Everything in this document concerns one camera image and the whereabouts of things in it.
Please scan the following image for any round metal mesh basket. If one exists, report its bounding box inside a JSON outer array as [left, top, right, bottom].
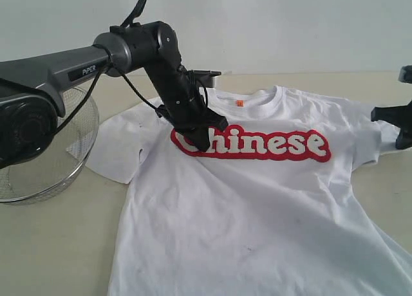
[[1, 87, 99, 204]]

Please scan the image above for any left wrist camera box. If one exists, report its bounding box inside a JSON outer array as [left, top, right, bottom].
[[189, 70, 222, 88]]

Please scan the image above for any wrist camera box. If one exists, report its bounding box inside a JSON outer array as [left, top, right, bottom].
[[398, 64, 412, 84], [189, 70, 222, 88]]

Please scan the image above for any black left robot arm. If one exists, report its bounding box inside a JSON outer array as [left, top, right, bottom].
[[1, 21, 228, 167]]

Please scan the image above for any white t-shirt red lettering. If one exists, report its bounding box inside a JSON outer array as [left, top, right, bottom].
[[88, 86, 411, 295]]

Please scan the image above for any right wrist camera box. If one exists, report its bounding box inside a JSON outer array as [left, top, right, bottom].
[[398, 64, 412, 84]]

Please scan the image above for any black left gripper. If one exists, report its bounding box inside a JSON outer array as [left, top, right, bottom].
[[143, 60, 228, 153]]

